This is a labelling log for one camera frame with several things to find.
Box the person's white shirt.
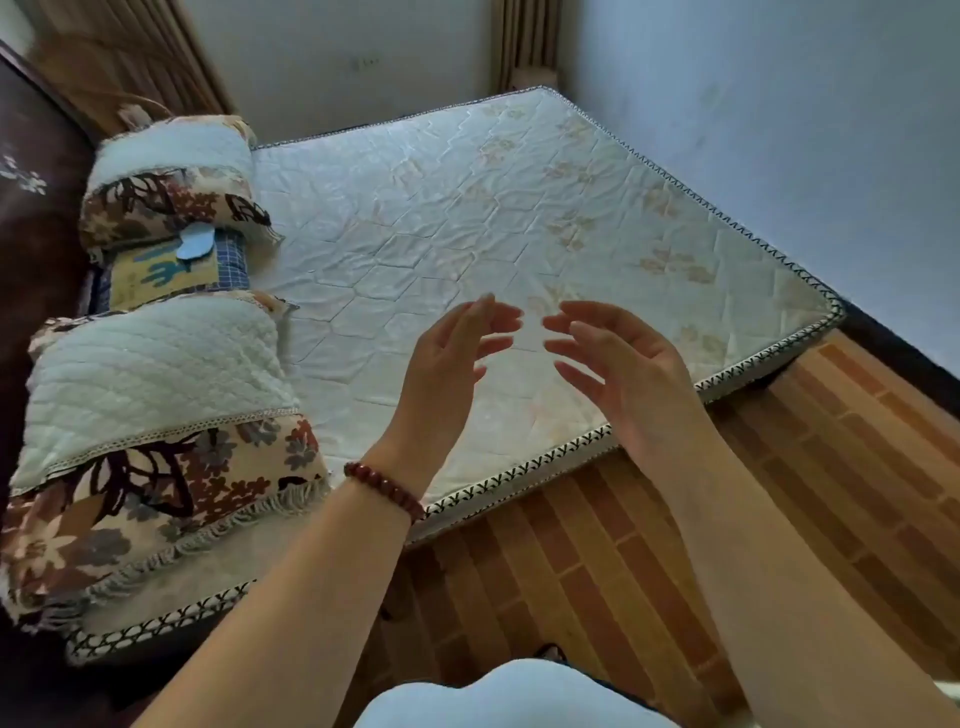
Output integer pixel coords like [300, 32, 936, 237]
[352, 659, 676, 728]

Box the dark wooden bed frame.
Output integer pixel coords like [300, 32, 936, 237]
[0, 622, 226, 728]

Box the group of shiny headboard stickers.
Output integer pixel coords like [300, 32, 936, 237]
[0, 153, 48, 198]

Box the white quilted mattress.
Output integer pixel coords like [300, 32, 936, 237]
[63, 86, 849, 669]

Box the floral pillow with white towel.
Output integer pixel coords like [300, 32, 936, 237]
[78, 116, 285, 260]
[0, 292, 331, 639]

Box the person's left forearm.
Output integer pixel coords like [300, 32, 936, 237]
[134, 468, 429, 728]

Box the red bead bracelet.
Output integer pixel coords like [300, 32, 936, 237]
[343, 461, 427, 526]

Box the blue checked cactus cushion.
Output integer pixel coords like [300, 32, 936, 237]
[89, 228, 253, 315]

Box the beige curtain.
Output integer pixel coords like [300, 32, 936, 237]
[491, 0, 564, 93]
[97, 0, 235, 115]

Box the dark wooden headboard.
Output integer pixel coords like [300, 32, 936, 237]
[0, 41, 103, 526]

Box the person's right hand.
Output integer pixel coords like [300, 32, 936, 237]
[541, 299, 715, 481]

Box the person's right forearm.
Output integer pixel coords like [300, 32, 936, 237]
[629, 408, 960, 728]

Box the person's left hand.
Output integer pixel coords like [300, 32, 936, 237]
[367, 292, 525, 500]

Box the light blue eye mask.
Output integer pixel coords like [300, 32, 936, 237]
[176, 224, 219, 262]

